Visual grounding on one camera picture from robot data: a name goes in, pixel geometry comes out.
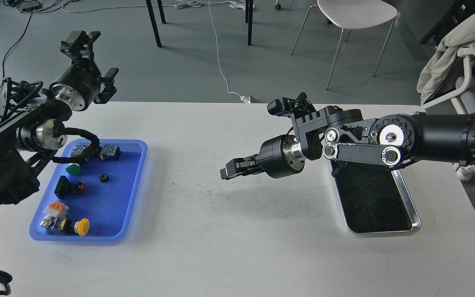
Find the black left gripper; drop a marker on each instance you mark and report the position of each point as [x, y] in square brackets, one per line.
[79, 85]

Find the red push button switch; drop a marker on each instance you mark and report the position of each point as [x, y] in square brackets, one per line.
[78, 149]

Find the dark blue switch block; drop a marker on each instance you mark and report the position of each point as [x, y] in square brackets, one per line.
[110, 152]

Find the white power adapter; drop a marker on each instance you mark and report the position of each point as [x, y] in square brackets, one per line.
[249, 99]

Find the beige jacket on chair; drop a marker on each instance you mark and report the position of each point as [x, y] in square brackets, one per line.
[439, 66]

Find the small black gear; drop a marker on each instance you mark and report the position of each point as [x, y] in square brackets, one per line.
[103, 177]

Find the green push button switch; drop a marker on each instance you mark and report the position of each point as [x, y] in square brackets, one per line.
[74, 168]

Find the shiny metal tray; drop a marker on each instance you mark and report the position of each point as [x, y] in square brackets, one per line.
[374, 199]

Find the blue plastic tray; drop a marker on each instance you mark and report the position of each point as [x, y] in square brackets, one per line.
[108, 206]

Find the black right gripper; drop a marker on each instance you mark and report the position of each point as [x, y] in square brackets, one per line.
[278, 157]

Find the black table leg right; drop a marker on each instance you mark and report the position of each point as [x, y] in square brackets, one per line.
[249, 7]

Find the white chair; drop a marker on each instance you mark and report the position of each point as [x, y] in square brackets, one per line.
[352, 15]

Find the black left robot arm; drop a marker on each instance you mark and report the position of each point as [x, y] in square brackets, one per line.
[32, 131]

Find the black table leg left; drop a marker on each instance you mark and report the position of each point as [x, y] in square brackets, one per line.
[153, 20]

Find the black red switch part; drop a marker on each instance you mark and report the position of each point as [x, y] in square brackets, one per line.
[64, 186]

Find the yellow push button switch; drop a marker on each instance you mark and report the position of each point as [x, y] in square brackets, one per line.
[78, 227]

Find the orange white connector block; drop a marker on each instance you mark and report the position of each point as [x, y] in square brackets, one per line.
[56, 214]

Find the white office chair frame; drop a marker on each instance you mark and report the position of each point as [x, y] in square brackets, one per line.
[461, 97]

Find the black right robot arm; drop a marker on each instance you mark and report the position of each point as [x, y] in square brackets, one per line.
[389, 143]

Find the black table leg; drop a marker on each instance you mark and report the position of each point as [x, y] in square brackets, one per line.
[153, 20]
[249, 7]

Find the white sneaker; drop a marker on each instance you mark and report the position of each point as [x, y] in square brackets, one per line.
[465, 173]

